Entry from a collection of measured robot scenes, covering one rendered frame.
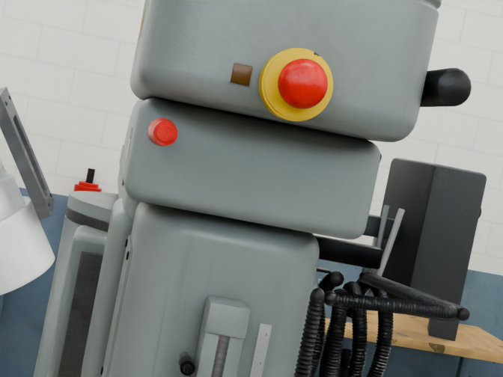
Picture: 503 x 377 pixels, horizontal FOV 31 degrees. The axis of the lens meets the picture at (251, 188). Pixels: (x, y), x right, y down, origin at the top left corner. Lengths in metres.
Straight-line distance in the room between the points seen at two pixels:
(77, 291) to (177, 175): 0.54
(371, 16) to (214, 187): 0.22
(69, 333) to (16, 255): 0.78
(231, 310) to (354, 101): 0.24
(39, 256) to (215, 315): 0.29
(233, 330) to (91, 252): 0.52
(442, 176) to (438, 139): 4.26
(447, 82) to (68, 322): 0.75
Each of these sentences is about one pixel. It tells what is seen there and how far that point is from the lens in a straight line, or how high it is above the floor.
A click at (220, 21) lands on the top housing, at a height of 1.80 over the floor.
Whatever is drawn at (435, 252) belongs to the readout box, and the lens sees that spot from 1.27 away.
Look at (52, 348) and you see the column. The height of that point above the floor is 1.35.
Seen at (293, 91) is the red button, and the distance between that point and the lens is 0.73.
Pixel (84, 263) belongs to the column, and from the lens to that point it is 1.37.
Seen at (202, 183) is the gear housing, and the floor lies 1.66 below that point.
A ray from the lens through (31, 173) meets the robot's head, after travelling 0.61.
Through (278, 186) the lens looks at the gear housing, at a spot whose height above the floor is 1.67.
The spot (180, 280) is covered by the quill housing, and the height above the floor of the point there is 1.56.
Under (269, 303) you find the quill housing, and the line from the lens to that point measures 0.92.
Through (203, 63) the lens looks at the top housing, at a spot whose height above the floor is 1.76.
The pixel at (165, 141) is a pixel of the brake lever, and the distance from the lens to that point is 0.72.
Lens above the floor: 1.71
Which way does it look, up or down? 3 degrees down
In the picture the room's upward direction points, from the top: 11 degrees clockwise
